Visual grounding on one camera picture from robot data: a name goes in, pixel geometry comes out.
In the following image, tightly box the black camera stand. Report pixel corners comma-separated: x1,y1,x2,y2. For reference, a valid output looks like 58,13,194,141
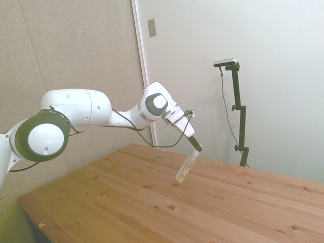
225,63,250,168

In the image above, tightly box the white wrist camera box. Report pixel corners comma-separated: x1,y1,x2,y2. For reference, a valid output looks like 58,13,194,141
162,106,187,124

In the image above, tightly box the clear sanitizer pump bottle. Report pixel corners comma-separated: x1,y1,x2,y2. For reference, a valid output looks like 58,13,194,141
174,143,205,183

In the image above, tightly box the white door frame trim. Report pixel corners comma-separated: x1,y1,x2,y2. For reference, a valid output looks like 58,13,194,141
131,0,158,149

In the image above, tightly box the grey wall plate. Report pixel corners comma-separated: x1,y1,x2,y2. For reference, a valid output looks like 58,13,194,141
147,18,157,38

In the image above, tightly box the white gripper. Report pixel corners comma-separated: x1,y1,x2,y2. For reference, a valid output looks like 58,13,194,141
164,115,203,153

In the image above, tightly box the silver exterior camera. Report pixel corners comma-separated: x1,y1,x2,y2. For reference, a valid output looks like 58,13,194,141
213,58,238,68

